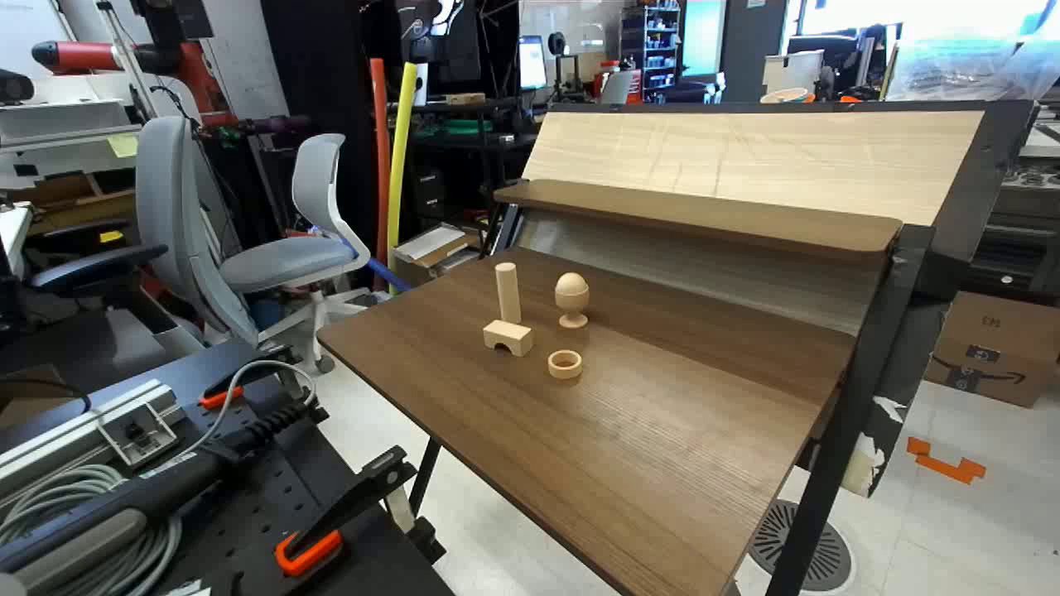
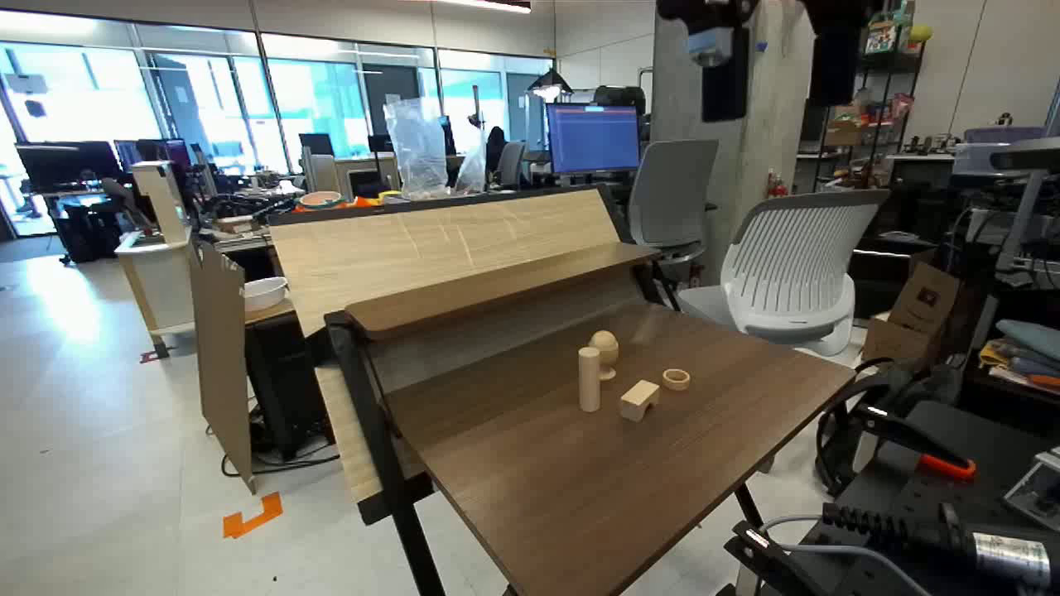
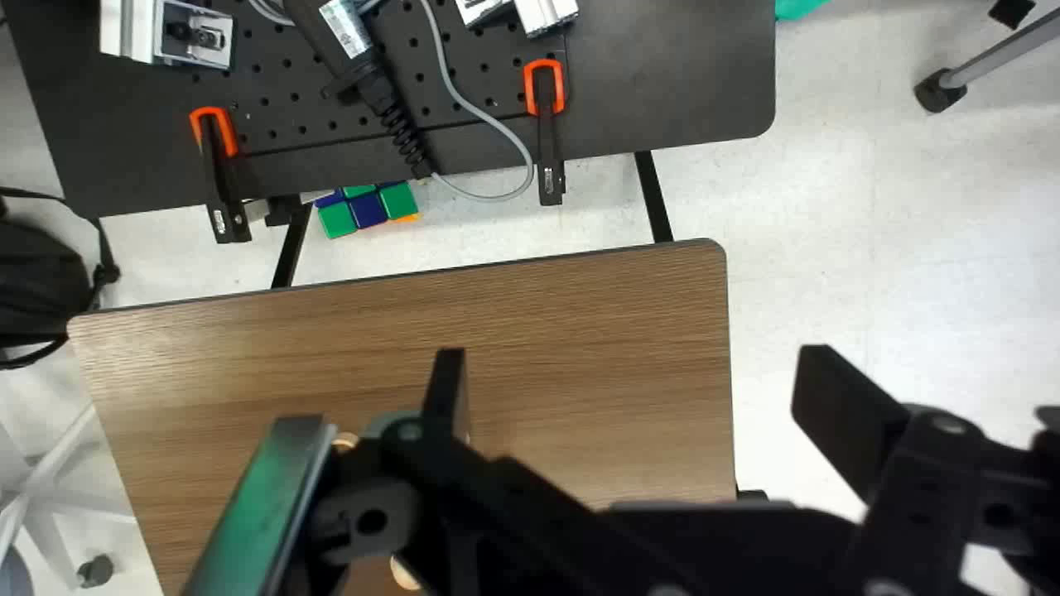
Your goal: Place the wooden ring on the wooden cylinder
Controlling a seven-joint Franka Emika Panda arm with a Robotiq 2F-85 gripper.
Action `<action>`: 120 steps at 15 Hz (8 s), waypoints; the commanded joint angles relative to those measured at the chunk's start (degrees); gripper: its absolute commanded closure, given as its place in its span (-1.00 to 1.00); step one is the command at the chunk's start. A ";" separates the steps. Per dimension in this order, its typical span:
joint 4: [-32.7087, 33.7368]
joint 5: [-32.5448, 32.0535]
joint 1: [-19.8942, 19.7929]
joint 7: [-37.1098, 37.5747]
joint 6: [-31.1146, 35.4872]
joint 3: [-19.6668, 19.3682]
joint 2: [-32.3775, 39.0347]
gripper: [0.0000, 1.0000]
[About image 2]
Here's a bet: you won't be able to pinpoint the upright wooden cylinder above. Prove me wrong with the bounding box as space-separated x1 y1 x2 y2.
576 344 602 418

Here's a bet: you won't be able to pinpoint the light wooden back panel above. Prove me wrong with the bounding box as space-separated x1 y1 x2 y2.
269 185 622 338

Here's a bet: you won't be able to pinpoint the wooden arch block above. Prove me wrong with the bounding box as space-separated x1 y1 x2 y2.
616 379 662 425

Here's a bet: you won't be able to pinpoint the seated person dark clothes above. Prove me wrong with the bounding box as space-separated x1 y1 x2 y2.
480 123 527 189

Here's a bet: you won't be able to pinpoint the blue computer monitor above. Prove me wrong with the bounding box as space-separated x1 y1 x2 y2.
545 104 641 180

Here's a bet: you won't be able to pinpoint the clear plastic bag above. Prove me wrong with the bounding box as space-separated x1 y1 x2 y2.
380 95 449 194

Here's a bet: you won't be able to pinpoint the black desk lamp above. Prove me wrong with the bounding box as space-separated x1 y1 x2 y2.
527 62 576 106

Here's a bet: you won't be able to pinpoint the light wooden side panel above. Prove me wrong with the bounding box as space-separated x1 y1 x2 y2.
310 361 383 511

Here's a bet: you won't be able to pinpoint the white mesh office chair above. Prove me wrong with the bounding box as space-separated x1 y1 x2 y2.
717 189 891 344

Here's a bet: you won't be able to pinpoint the leaning wooden board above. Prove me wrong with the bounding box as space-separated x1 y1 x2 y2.
185 235 258 489

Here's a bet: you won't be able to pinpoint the orange floor tape marker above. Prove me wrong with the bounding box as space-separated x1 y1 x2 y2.
217 489 284 543

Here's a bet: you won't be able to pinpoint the white board stand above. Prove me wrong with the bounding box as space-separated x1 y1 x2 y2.
111 158 200 357

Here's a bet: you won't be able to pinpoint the open cardboard box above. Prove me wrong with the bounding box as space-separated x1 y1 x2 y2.
862 260 974 373

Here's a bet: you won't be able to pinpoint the background storage shelf rack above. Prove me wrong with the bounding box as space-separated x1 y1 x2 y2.
816 0 941 192

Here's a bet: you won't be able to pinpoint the black tool silver end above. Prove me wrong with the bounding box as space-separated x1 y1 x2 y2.
821 500 1058 590

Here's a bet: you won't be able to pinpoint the black perforated work table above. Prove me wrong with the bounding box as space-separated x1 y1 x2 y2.
797 393 1060 596

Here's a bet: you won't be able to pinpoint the black computer monitor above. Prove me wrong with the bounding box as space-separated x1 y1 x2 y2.
14 139 127 194

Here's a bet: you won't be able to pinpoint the black clamp orange handle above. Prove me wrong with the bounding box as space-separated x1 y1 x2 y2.
849 400 982 487

